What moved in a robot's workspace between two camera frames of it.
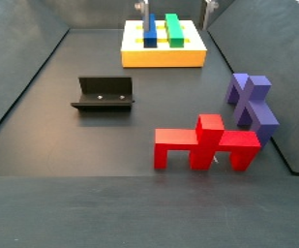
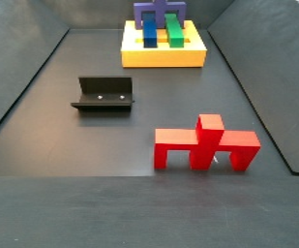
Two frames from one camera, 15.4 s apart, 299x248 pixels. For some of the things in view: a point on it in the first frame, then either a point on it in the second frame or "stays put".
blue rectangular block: (150, 34) stays put
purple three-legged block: (246, 97) → (160, 6)
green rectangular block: (174, 30) stays put
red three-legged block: (208, 139) stays put
